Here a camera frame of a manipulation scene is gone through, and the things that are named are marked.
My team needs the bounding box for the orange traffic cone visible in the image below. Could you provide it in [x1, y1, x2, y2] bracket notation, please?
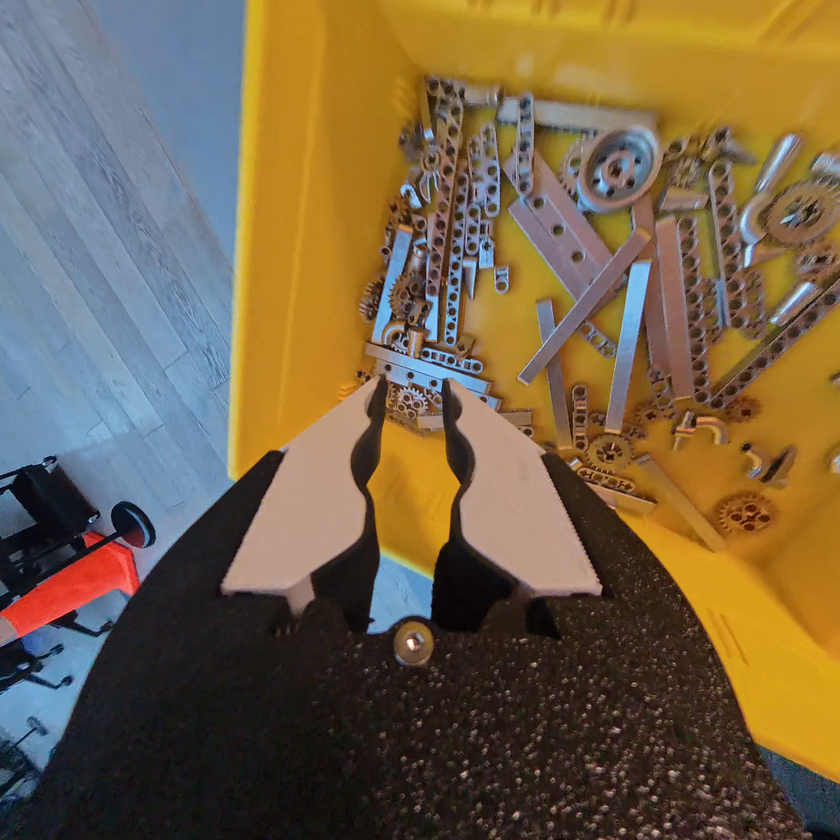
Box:
[0, 529, 143, 648]

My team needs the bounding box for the pile of silver beam parts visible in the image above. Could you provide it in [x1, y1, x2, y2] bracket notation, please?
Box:
[356, 74, 840, 553]

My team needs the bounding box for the yellow plastic bin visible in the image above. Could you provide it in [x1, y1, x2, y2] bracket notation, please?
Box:
[226, 0, 840, 767]

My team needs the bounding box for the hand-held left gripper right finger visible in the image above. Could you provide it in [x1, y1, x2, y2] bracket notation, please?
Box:
[432, 377, 603, 599]

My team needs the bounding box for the small gold gear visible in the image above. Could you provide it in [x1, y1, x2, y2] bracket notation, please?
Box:
[713, 491, 777, 537]

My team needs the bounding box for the silver pulley wheel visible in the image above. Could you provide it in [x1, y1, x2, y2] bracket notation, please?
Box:
[576, 123, 665, 215]

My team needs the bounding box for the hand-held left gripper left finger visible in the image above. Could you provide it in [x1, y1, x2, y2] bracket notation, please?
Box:
[220, 374, 390, 615]

